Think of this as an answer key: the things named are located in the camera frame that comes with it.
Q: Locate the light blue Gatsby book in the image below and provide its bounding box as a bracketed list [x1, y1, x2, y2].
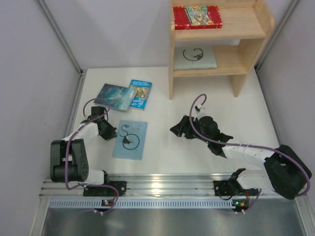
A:
[113, 120, 148, 161]

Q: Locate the pale green Great Gatsby book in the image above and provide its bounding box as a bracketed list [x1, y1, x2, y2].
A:
[174, 46, 217, 70]

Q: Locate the red illustrated book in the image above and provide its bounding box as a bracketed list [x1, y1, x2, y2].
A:
[173, 5, 223, 30]

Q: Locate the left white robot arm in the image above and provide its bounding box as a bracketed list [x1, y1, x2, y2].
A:
[50, 106, 117, 185]

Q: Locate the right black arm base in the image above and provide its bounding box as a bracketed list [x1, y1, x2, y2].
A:
[213, 180, 259, 199]

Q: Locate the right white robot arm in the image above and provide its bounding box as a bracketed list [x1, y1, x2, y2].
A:
[170, 116, 312, 200]

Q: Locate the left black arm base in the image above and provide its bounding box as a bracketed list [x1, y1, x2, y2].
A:
[83, 181, 127, 197]

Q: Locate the dark blue ocean book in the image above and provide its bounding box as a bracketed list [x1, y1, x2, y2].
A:
[94, 84, 137, 112]

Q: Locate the bright blue illustrated book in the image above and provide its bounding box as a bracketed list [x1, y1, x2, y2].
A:
[129, 79, 152, 111]

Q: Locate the wooden two-tier shelf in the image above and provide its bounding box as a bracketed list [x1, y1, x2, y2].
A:
[168, 0, 275, 99]

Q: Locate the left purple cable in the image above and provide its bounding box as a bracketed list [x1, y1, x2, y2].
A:
[65, 98, 119, 214]

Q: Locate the purple cable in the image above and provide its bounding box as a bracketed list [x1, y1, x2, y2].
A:
[189, 93, 311, 214]
[65, 98, 119, 214]

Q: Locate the aluminium mounting rail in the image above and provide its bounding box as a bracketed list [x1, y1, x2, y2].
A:
[39, 173, 281, 197]

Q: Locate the slotted grey cable duct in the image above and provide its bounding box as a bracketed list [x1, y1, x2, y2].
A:
[49, 199, 248, 209]

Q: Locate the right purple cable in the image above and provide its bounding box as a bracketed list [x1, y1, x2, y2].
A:
[189, 93, 311, 214]

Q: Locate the left aluminium frame post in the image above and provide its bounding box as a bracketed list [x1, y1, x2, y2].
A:
[35, 0, 83, 136]

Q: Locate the aluminium frame post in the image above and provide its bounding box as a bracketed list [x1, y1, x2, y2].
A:
[35, 0, 83, 136]
[254, 0, 302, 173]

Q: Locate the right aluminium frame post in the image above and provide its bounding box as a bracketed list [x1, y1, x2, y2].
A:
[254, 0, 302, 173]

